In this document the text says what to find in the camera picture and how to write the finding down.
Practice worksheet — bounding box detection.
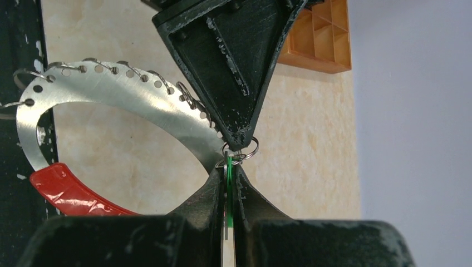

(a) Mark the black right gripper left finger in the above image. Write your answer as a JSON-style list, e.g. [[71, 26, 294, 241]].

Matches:
[[17, 169, 224, 266]]

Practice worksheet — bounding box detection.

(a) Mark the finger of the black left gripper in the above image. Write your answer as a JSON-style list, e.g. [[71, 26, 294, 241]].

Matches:
[[151, 0, 306, 150]]

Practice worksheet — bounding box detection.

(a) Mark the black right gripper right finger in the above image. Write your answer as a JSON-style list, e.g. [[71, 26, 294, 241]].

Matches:
[[232, 166, 415, 266]]

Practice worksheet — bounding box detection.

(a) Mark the green key tag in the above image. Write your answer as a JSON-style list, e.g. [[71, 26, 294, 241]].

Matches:
[[227, 156, 233, 228]]

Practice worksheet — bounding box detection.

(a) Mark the large metal keyring red grip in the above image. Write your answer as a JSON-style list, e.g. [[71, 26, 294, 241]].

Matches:
[[19, 58, 250, 216]]

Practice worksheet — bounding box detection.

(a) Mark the wooden compartment tray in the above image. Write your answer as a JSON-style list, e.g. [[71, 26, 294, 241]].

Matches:
[[278, 0, 352, 74]]

